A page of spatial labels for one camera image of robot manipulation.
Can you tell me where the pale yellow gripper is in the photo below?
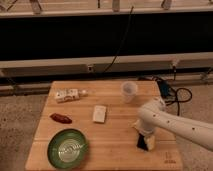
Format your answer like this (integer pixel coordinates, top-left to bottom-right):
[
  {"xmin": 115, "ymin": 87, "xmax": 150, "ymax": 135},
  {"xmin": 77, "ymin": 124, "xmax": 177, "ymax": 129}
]
[{"xmin": 133, "ymin": 119, "xmax": 155, "ymax": 151}]

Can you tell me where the black eraser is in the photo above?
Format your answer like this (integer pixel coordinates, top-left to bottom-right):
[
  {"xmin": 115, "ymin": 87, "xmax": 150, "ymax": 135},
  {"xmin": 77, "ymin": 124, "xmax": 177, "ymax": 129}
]
[{"xmin": 137, "ymin": 134, "xmax": 148, "ymax": 150}]

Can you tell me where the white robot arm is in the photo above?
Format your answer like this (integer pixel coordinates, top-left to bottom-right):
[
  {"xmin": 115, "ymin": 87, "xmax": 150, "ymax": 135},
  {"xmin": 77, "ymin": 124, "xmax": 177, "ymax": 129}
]
[{"xmin": 134, "ymin": 97, "xmax": 213, "ymax": 151}]

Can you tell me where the white sponge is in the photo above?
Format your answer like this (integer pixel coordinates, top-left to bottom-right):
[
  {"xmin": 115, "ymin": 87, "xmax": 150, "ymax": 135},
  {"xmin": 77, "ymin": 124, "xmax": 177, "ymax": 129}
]
[{"xmin": 93, "ymin": 105, "xmax": 107, "ymax": 123}]

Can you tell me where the clear plastic cup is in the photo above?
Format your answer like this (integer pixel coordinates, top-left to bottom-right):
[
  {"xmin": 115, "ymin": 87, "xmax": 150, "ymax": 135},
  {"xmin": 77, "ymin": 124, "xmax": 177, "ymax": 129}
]
[{"xmin": 121, "ymin": 81, "xmax": 138, "ymax": 103}]

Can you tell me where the wooden board table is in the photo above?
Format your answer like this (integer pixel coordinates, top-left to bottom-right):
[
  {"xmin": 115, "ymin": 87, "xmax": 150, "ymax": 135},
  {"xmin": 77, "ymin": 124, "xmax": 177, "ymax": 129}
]
[{"xmin": 25, "ymin": 81, "xmax": 183, "ymax": 171}]

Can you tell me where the green glass plate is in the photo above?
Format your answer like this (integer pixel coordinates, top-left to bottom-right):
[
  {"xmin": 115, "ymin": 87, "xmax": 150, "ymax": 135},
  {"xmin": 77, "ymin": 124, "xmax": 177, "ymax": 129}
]
[{"xmin": 47, "ymin": 129, "xmax": 88, "ymax": 170}]

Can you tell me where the red chili pepper toy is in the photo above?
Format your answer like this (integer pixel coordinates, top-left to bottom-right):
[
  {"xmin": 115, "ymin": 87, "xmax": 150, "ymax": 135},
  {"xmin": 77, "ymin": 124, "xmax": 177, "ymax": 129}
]
[{"xmin": 51, "ymin": 113, "xmax": 72, "ymax": 124}]

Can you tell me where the white small bottle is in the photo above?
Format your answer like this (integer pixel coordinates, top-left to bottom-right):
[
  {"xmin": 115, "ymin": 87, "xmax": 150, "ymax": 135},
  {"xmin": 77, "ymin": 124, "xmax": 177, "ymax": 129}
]
[{"xmin": 54, "ymin": 89, "xmax": 88, "ymax": 103}]

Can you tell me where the black cable on floor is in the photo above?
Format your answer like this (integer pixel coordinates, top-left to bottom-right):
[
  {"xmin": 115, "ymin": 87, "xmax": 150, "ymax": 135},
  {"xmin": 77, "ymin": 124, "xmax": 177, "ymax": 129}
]
[{"xmin": 138, "ymin": 75, "xmax": 193, "ymax": 116}]

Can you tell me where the black cable on wall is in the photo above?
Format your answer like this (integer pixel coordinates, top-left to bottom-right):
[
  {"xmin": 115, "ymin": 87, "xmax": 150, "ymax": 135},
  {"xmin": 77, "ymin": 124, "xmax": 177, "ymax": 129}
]
[{"xmin": 102, "ymin": 5, "xmax": 135, "ymax": 74}]

